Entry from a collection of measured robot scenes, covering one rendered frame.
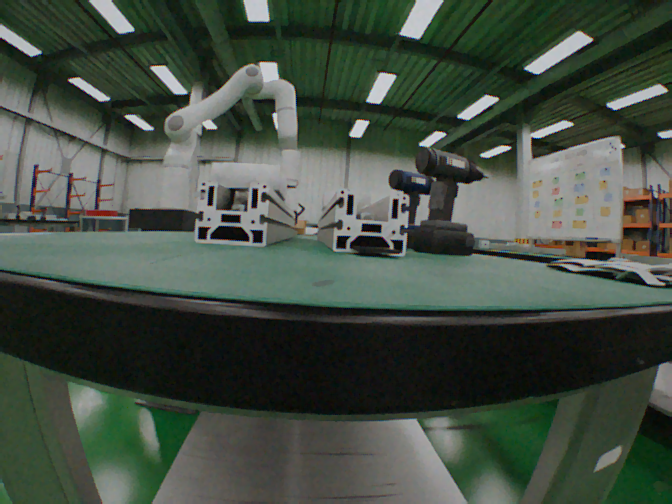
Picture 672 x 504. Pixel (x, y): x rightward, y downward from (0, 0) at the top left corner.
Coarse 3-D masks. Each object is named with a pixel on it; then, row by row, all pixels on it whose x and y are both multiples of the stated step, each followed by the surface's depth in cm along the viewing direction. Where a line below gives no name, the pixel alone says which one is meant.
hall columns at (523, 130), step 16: (208, 48) 653; (208, 64) 658; (208, 80) 684; (192, 96) 658; (528, 128) 739; (528, 144) 741; (192, 160) 694; (528, 160) 744; (192, 176) 696; (192, 192) 699; (528, 240) 753
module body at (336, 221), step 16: (336, 192) 44; (352, 192) 44; (336, 208) 43; (352, 208) 45; (368, 208) 60; (384, 208) 47; (400, 208) 44; (320, 224) 101; (336, 224) 54; (352, 224) 44; (368, 224) 48; (384, 224) 44; (400, 224) 44; (320, 240) 92; (336, 240) 44; (352, 240) 44; (368, 240) 59; (384, 240) 45; (400, 240) 46
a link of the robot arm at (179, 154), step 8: (192, 136) 130; (176, 144) 130; (184, 144) 131; (192, 144) 134; (168, 152) 126; (176, 152) 123; (184, 152) 127; (192, 152) 132; (168, 160) 122; (176, 160) 123; (184, 160) 125
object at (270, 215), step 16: (208, 192) 42; (224, 192) 46; (256, 192) 46; (272, 192) 46; (208, 208) 42; (224, 208) 47; (240, 208) 46; (256, 208) 47; (272, 208) 48; (288, 208) 82; (208, 224) 42; (224, 224) 42; (240, 224) 43; (256, 224) 43; (272, 224) 49; (288, 224) 87; (208, 240) 42; (224, 240) 43; (240, 240) 46; (256, 240) 46; (272, 240) 51
